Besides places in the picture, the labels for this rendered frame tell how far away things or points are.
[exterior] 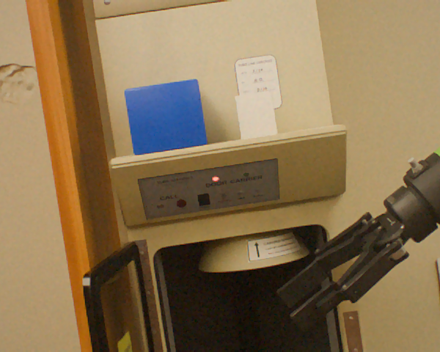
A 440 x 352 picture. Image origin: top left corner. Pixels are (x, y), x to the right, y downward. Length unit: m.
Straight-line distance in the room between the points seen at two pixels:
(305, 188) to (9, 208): 0.70
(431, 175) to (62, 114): 0.50
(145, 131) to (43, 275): 0.65
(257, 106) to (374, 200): 0.60
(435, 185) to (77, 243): 0.48
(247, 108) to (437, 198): 0.28
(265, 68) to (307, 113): 0.09
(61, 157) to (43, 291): 0.60
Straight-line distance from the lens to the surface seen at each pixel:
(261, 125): 1.28
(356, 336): 1.41
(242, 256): 1.40
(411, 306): 1.87
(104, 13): 1.38
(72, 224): 1.29
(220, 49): 1.36
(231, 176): 1.28
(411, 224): 1.26
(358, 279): 1.23
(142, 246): 1.37
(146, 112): 1.25
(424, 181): 1.26
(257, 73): 1.36
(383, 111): 1.83
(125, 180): 1.27
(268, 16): 1.37
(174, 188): 1.29
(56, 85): 1.28
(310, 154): 1.28
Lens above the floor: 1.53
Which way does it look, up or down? 3 degrees down
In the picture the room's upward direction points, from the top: 8 degrees counter-clockwise
